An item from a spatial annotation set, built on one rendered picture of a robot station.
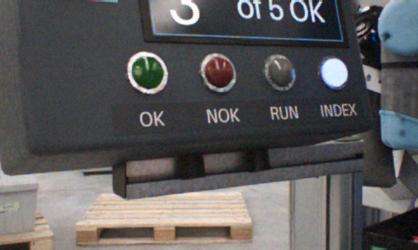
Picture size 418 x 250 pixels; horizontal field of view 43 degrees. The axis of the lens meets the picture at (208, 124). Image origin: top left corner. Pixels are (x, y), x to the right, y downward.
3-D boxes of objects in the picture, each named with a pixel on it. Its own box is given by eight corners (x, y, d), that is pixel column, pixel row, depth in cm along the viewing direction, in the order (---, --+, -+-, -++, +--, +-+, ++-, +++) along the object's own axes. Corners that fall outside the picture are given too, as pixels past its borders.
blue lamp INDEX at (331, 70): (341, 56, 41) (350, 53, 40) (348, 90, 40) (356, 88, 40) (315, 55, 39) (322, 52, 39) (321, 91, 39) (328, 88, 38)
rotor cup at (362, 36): (351, 90, 122) (318, 52, 116) (381, 42, 125) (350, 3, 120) (402, 91, 109) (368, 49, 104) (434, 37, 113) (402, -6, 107)
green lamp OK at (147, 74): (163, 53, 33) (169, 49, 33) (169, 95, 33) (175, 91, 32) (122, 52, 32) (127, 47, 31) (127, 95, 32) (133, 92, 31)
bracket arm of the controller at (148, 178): (341, 167, 53) (341, 136, 52) (364, 171, 50) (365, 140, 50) (111, 194, 41) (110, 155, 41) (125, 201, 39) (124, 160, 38)
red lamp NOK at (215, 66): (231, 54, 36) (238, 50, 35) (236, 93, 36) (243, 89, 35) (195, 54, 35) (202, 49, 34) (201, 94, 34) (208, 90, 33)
